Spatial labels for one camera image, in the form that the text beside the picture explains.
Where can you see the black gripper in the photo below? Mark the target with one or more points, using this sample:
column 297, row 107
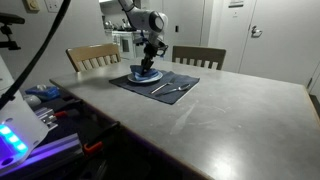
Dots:
column 150, row 52

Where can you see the blue towel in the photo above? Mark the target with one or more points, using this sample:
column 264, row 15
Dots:
column 140, row 75

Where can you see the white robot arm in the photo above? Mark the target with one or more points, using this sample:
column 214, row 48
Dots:
column 149, row 20

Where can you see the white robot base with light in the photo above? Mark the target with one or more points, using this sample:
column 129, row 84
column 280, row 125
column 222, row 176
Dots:
column 20, row 132

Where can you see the silver fork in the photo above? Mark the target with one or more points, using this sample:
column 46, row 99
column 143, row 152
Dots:
column 160, row 87

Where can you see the white kitchen stove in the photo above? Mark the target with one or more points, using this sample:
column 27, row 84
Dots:
column 124, row 36

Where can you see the dark blue placemat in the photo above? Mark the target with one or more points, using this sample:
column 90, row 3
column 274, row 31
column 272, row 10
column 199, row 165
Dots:
column 167, row 86

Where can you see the silver spoon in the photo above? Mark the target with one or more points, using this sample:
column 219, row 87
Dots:
column 180, row 88

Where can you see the light wooden chair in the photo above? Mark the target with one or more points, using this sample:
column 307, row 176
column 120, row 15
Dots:
column 95, row 54

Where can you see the dark wooden chair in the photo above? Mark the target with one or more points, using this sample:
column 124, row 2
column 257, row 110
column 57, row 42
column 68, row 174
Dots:
column 198, row 56

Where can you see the orange black clamp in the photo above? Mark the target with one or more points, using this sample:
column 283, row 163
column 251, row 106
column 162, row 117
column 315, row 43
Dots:
column 96, row 144

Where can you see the blue box on shelf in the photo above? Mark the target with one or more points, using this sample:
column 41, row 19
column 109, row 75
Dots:
column 43, row 92

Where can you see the beige thermostat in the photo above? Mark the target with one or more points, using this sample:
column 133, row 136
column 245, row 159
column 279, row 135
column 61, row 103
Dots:
column 32, row 5

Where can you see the silver door handle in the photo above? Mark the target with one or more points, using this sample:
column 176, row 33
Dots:
column 255, row 32

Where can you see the black camera on mount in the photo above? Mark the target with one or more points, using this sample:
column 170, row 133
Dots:
column 9, row 19

